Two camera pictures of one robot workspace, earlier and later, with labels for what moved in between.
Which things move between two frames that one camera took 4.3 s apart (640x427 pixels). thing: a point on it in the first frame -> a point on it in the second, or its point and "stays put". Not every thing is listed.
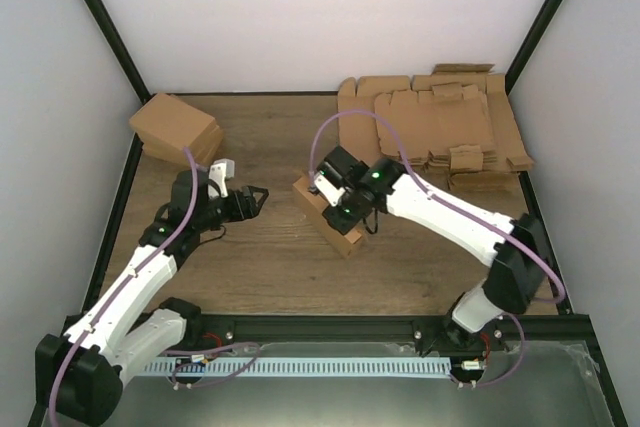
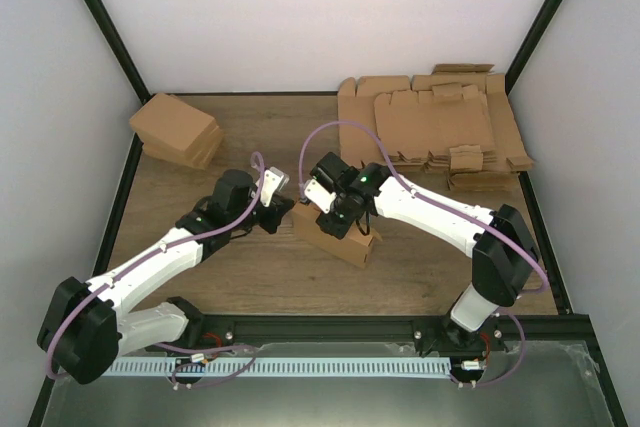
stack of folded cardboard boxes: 167,125 stays put
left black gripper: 245,197 -> 281,206
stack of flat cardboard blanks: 456,124 stays put
